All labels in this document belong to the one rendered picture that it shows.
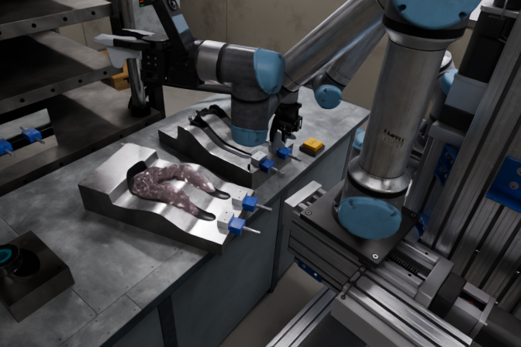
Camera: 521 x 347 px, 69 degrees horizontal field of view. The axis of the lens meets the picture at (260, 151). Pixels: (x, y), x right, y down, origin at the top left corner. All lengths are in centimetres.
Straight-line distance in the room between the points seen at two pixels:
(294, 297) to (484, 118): 144
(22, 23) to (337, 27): 115
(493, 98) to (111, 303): 102
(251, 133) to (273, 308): 141
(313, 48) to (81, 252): 89
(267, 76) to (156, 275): 70
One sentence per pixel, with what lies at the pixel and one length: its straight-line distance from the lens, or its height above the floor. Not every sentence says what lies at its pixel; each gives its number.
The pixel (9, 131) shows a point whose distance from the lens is 167.
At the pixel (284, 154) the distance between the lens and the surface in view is 140.
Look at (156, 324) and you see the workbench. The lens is 132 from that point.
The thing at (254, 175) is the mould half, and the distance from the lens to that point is 134.
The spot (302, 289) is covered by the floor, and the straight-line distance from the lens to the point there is 212.
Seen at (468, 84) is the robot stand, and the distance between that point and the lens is 100.
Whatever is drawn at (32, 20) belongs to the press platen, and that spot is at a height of 128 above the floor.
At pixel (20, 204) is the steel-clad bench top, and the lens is 150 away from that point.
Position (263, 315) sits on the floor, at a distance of 201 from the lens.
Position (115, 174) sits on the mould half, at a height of 91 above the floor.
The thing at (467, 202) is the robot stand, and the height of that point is 113.
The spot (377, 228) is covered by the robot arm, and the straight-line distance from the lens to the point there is 76.
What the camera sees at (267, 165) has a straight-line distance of 134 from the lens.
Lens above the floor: 171
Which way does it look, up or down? 35 degrees down
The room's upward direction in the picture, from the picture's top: 4 degrees clockwise
